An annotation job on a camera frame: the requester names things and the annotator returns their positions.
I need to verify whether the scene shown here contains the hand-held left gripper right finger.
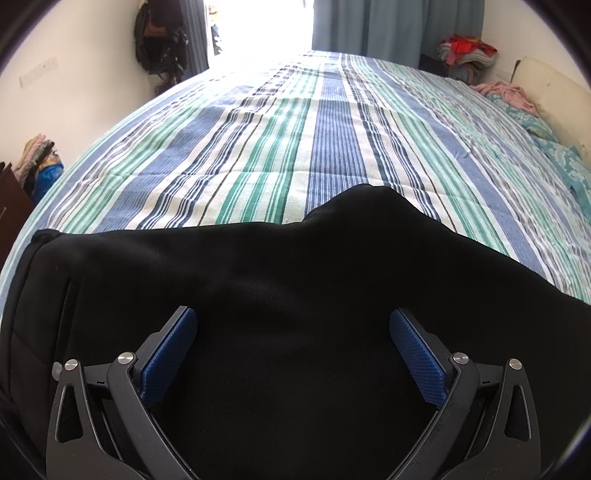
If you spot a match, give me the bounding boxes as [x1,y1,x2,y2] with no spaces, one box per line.
[389,309,542,480]

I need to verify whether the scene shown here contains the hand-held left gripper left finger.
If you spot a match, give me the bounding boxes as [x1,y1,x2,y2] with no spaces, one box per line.
[46,306,198,480]

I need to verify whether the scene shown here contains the black pants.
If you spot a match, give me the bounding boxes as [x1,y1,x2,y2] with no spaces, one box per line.
[0,184,591,480]

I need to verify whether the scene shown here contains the brown wooden cabinet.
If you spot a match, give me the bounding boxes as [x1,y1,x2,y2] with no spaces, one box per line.
[0,161,35,268]

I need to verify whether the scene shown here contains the stack of folded clothes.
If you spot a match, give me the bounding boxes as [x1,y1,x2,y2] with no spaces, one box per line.
[14,134,65,199]

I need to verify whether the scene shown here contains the large teal patterned pillow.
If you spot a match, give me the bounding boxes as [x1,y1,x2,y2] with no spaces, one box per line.
[534,137,591,210]

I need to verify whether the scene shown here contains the bed with striped sheet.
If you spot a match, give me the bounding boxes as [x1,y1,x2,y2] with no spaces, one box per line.
[0,50,591,305]

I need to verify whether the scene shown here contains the small teal patterned pillow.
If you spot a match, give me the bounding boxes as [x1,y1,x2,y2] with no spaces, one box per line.
[485,92,557,140]

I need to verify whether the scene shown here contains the pink garment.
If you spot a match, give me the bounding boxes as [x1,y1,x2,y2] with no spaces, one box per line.
[471,82,540,117]

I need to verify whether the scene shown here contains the cream padded headboard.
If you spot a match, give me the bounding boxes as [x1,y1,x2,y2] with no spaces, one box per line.
[510,56,591,160]

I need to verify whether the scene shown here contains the dark box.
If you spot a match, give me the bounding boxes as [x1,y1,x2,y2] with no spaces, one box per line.
[419,53,451,77]

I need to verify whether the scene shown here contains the pile of colourful clothes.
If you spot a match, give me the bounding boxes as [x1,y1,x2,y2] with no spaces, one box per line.
[438,34,498,71]

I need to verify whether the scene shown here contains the hanging dark clothes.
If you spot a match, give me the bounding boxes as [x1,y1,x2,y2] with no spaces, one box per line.
[135,0,190,78]

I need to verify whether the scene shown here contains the grey curtain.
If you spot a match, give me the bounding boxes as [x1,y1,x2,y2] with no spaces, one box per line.
[178,0,211,75]

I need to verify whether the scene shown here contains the blue curtain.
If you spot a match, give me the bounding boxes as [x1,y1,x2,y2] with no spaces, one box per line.
[313,0,485,70]

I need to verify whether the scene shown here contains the white wall switch plate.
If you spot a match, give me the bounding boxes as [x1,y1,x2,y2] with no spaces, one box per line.
[18,56,58,88]

